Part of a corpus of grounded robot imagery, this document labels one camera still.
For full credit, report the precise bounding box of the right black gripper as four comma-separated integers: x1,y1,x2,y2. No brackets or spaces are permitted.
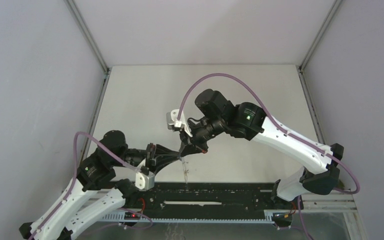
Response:
178,116,225,158

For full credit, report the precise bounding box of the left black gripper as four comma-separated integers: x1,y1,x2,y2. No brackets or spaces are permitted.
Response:
112,142,181,176

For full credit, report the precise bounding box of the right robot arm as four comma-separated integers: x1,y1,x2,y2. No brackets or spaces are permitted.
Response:
166,89,344,209

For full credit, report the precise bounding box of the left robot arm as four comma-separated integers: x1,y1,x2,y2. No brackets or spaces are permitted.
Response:
19,130,180,240

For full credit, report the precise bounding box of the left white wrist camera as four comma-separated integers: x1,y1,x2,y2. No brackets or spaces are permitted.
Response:
134,159,155,191

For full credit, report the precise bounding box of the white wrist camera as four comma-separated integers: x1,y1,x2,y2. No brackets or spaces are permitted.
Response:
166,109,193,137
134,159,155,191

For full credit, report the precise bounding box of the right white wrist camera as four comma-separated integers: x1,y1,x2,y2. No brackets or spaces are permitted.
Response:
166,109,193,137

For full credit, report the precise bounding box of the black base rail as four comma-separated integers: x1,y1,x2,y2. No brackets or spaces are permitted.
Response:
89,180,304,221

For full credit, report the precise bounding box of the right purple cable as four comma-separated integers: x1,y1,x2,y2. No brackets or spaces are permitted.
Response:
177,73,361,240

